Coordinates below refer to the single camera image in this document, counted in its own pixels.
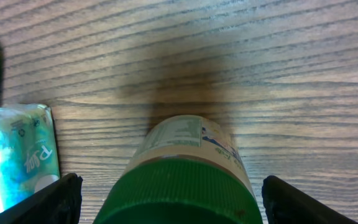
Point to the green lid seasoning jar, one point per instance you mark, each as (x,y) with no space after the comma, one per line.
(187,170)

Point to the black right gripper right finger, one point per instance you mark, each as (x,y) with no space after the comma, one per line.
(285,204)

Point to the green white tissue pack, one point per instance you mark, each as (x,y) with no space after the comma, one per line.
(28,152)

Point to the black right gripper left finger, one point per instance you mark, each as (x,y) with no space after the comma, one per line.
(58,203)

